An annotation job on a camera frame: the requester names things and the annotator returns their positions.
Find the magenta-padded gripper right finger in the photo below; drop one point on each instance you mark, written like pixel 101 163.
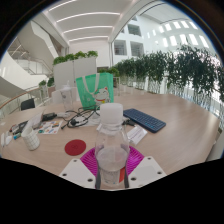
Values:
pixel 146 171

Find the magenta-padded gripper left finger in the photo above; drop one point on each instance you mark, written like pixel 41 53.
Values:
pixel 78 171

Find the clear white-capped water bottle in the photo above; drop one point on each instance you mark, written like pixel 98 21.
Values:
pixel 111 160

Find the flat round red coaster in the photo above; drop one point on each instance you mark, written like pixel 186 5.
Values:
pixel 75 147

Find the white paper packet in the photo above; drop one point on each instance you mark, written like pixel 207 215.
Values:
pixel 136 135

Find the dark blue keyboard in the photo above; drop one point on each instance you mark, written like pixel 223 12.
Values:
pixel 145 120

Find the colourful sticker sheet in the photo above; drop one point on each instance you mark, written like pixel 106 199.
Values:
pixel 48 127

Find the white grid-patterned cup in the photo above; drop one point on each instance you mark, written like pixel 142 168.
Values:
pixel 31 138

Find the small black box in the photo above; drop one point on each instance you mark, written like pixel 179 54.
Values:
pixel 49 116

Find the small teal marker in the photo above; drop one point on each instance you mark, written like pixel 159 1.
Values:
pixel 17 136

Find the white computer mouse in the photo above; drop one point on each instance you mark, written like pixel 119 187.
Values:
pixel 8 140

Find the green cat-print tote bag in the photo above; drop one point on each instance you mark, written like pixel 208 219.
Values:
pixel 88 91

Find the black chair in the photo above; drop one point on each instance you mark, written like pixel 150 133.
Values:
pixel 27 104

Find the potted green plants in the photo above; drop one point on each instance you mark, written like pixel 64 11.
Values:
pixel 50 81

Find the white cabinet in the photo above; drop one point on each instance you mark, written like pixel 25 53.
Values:
pixel 71 71

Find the green plants atop cabinet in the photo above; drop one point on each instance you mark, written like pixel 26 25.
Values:
pixel 70 57

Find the ceiling light strips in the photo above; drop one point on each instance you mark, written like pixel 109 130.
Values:
pixel 86 15

